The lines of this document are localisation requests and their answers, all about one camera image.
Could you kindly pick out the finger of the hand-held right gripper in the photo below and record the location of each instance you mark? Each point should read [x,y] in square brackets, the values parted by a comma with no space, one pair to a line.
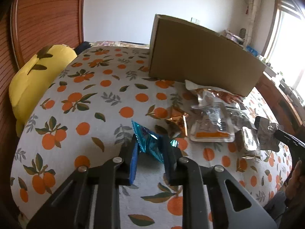
[288,139]

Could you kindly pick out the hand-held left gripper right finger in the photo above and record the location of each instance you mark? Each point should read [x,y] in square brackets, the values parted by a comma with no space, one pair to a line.
[168,164]

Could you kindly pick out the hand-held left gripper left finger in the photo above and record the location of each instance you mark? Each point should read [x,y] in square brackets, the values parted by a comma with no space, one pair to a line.
[134,162]

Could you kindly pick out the silver foil snack packet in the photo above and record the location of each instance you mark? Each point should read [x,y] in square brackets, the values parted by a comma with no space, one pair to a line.
[264,128]

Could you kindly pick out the blue foil snack packet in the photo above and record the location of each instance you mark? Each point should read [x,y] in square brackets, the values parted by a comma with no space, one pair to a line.
[149,139]

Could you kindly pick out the brown cardboard box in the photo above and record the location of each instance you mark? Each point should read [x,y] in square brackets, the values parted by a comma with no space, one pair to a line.
[202,57]

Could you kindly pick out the person's right hand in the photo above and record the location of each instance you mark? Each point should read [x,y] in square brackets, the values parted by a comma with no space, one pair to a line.
[296,177]

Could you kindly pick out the silver brown snack packet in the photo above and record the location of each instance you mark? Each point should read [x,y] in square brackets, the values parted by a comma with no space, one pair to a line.
[249,140]

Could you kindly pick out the wooden cabinet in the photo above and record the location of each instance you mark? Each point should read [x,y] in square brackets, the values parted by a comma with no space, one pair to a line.
[281,100]

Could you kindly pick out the copper foil snack packet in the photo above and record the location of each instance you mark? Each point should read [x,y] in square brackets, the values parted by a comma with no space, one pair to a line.
[178,121]

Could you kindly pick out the dark silver snack packet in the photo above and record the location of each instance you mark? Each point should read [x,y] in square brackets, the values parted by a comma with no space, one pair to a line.
[239,116]

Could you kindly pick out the white pouch with orange stripe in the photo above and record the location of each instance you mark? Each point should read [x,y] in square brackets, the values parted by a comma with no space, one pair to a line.
[212,126]

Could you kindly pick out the orange fruit print bedsheet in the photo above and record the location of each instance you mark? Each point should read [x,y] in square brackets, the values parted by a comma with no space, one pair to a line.
[95,114]

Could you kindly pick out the dark blue quilt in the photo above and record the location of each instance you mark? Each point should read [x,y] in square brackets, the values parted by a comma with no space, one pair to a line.
[274,205]

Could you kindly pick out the orange-brown clear snack bag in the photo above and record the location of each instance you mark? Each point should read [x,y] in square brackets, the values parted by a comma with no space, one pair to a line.
[214,94]

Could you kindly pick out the window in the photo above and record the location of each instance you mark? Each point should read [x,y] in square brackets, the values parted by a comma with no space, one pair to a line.
[293,40]

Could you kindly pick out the grey oval ornament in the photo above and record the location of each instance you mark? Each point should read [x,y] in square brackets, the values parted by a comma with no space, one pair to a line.
[242,32]

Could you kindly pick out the stack of papers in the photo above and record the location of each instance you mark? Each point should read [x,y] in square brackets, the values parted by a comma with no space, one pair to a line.
[232,37]

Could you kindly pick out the floral bed cover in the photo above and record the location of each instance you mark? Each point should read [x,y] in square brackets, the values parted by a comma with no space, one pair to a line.
[114,43]

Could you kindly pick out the dark blue pillow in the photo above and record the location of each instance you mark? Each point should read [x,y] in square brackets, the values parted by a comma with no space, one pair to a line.
[83,46]

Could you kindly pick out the yellow pillow with leaf print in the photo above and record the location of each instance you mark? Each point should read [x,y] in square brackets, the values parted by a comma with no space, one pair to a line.
[35,81]

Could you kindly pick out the wooden slatted headboard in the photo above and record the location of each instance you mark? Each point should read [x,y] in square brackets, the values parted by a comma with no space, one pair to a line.
[47,16]

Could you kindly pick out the white wrapped wall pipe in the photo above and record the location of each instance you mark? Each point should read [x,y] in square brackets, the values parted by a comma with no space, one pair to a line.
[253,12]

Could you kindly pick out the white wall switch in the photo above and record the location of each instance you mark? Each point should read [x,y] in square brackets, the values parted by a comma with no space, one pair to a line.
[195,20]

